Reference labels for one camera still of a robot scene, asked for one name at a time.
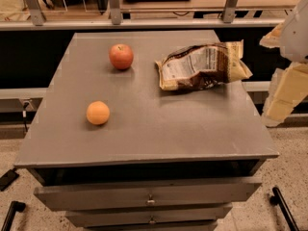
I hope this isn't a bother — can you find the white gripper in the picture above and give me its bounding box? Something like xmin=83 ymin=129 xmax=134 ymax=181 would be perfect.
xmin=259 ymin=0 xmax=308 ymax=127

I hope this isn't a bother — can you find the orange fruit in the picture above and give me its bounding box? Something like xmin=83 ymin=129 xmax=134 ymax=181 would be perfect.
xmin=86 ymin=101 xmax=110 ymax=125

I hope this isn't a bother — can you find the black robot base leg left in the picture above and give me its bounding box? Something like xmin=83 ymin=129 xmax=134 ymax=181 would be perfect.
xmin=1 ymin=201 xmax=26 ymax=231

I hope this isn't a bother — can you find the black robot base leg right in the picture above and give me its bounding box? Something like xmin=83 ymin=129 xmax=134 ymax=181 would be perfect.
xmin=269 ymin=187 xmax=299 ymax=231

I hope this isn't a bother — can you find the brown cream snack bag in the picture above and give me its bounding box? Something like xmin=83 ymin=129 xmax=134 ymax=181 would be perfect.
xmin=156 ymin=40 xmax=252 ymax=90

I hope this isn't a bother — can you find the grey drawer cabinet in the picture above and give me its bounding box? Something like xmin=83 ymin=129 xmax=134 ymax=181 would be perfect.
xmin=15 ymin=30 xmax=277 ymax=231

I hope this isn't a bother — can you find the red apple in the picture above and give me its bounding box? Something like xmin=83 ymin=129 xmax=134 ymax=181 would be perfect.
xmin=109 ymin=44 xmax=134 ymax=70

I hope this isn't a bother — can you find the lower grey drawer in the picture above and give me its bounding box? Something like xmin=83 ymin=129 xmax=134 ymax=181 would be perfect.
xmin=65 ymin=203 xmax=232 ymax=227

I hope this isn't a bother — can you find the grey drawer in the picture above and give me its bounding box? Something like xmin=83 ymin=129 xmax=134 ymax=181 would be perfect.
xmin=34 ymin=177 xmax=261 ymax=211
xmin=65 ymin=203 xmax=232 ymax=227

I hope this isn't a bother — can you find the top grey drawer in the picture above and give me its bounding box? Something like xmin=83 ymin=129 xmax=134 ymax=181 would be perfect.
xmin=34 ymin=177 xmax=261 ymax=211

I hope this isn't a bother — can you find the black floor plate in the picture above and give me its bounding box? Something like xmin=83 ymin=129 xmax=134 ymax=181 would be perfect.
xmin=0 ymin=169 xmax=19 ymax=192

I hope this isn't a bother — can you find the metal railing frame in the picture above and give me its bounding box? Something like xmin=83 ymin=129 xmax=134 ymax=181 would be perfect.
xmin=0 ymin=0 xmax=300 ymax=31

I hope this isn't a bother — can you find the black cable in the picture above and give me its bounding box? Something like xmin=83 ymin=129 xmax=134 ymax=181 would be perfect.
xmin=21 ymin=101 xmax=31 ymax=134

